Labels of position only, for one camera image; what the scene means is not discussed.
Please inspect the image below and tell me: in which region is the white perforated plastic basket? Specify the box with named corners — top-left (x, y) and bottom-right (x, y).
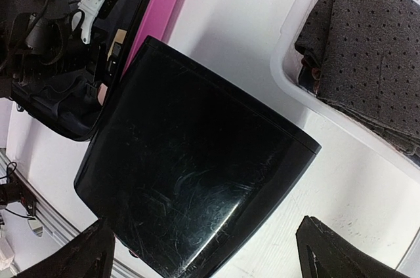
top-left (270, 0), bottom-right (419, 175)

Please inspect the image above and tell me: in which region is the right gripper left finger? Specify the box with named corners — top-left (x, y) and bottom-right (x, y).
top-left (17, 219), bottom-right (116, 278)

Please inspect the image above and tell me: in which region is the red plaid cloth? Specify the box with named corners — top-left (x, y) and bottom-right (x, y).
top-left (298, 58), bottom-right (321, 94)

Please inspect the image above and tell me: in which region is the black and pink drawer organizer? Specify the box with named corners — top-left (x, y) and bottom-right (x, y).
top-left (74, 37), bottom-right (320, 277)

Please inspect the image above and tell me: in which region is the tan square box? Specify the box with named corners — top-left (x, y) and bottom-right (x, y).
top-left (106, 29), bottom-right (127, 74)

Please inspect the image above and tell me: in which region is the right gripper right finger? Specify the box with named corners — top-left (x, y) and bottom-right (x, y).
top-left (296, 216), bottom-right (419, 278)

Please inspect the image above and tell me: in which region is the pink hard-shell suitcase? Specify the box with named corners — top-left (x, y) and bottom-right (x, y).
top-left (8, 0), bottom-right (177, 141)

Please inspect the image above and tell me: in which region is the black dotted cloth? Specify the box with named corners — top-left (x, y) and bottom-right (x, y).
top-left (295, 0), bottom-right (419, 157)

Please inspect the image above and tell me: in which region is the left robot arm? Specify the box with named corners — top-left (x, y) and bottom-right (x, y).
top-left (1, 0), bottom-right (94, 98)

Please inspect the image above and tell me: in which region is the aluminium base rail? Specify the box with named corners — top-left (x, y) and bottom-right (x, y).
top-left (1, 148), bottom-right (143, 277)

